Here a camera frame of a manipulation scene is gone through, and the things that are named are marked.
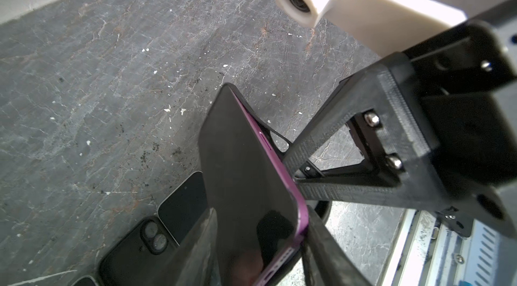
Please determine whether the black phone case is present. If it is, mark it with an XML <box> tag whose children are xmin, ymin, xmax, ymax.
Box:
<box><xmin>222</xmin><ymin>82</ymin><xmax>332</xmax><ymax>285</ymax></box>
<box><xmin>98</xmin><ymin>216</ymin><xmax>178</xmax><ymax>286</ymax></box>

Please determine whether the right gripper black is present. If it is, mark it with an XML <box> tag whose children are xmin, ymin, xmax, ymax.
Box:
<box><xmin>405</xmin><ymin>0</ymin><xmax>516</xmax><ymax>238</ymax></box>

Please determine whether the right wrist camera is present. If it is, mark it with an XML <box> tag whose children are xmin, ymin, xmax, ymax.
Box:
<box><xmin>275</xmin><ymin>0</ymin><xmax>467</xmax><ymax>57</ymax></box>

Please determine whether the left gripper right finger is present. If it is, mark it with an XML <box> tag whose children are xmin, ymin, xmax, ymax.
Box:
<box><xmin>302</xmin><ymin>207</ymin><xmax>370</xmax><ymax>285</ymax></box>

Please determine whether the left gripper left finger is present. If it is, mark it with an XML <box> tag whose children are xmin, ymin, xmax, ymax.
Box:
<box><xmin>145</xmin><ymin>208</ymin><xmax>220</xmax><ymax>285</ymax></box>

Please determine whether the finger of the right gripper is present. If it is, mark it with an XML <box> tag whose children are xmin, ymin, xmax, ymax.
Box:
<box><xmin>284</xmin><ymin>53</ymin><xmax>435</xmax><ymax>173</ymax></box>
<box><xmin>295</xmin><ymin>161</ymin><xmax>450</xmax><ymax>209</ymax></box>

